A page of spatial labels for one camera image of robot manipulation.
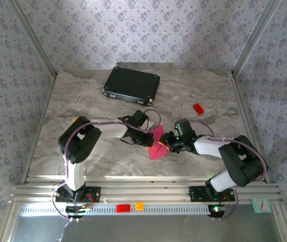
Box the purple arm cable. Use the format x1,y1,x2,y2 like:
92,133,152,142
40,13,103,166
51,108,162,222
196,120,269,220

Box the aluminium upright post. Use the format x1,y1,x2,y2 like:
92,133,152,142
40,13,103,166
231,0,284,76
6,0,58,79

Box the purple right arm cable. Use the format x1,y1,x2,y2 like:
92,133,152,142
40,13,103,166
196,120,269,220

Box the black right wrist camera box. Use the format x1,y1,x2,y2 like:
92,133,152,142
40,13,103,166
175,118,197,138

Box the right controller board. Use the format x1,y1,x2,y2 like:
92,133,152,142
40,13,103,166
208,204,228,219

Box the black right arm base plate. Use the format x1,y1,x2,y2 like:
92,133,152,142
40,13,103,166
189,186,236,203

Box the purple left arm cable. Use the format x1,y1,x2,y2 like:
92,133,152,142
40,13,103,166
51,108,162,222

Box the red toy brick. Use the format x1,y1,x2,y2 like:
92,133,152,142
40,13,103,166
193,103,205,115

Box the black hard case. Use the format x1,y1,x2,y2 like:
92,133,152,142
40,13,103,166
102,66,161,106

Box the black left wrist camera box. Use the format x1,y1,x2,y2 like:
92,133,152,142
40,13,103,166
130,109,150,127

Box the grey slotted cable duct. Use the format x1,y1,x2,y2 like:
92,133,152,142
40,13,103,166
19,204,218,216

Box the pink cloth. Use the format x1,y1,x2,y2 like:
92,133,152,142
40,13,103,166
148,125,169,161

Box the aluminium side rail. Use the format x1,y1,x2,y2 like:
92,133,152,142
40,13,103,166
21,73,58,185
230,72,270,184

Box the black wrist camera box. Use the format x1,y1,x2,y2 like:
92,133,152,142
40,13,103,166
175,118,197,138
130,109,150,127

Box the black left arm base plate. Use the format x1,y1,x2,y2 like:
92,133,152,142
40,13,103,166
54,186,101,204

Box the metal sheet panel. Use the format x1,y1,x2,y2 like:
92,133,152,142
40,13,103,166
8,214,282,242

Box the aluminium frame beam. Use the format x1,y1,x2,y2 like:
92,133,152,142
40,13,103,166
9,175,284,205

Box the teal small clock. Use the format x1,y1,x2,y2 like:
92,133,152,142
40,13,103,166
251,198,272,214

